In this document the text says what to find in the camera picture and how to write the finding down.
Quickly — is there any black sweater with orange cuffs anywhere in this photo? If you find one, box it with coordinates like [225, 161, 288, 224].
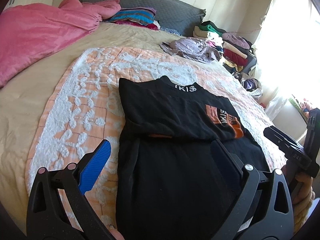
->
[116, 76, 268, 239]

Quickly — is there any bag of clothes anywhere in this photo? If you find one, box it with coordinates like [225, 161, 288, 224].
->
[237, 73, 263, 101]

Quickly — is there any pile of folded clothes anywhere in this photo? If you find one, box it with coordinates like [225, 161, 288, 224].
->
[193, 21, 257, 74]

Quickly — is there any right hand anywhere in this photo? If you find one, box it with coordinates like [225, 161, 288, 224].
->
[292, 172, 313, 205]

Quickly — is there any peach white tufted blanket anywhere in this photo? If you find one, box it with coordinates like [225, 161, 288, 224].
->
[25, 47, 285, 222]

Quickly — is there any beige bed sheet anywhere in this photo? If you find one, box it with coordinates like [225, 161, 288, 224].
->
[1, 22, 179, 231]

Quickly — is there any lilac crumpled garment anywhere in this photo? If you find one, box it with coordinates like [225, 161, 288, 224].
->
[160, 37, 221, 64]

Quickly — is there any pink duvet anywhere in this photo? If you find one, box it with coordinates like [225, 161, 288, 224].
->
[1, 0, 121, 87]

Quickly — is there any grey quilted headboard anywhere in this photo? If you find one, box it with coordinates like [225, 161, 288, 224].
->
[80, 0, 206, 36]

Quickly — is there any striped blue brown pillow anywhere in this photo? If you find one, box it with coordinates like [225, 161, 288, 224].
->
[104, 7, 160, 30]

